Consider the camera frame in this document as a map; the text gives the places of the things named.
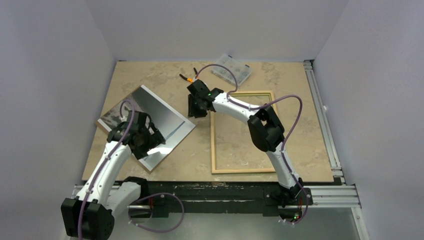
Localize glossy photo print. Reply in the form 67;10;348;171
100;85;195;174

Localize green wooden picture frame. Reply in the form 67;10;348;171
210;111;275;175

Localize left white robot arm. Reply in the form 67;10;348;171
60;110;166;240

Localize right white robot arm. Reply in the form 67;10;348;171
187;79;311;207

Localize orange black pliers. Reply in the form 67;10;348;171
179;67;199;83

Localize clear plastic organizer box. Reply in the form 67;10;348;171
211;54;253;87

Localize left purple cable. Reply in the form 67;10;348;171
77;99;185;240

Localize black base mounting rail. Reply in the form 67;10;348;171
129;180;314;221

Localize aluminium extrusion frame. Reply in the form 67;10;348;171
61;76;359;240

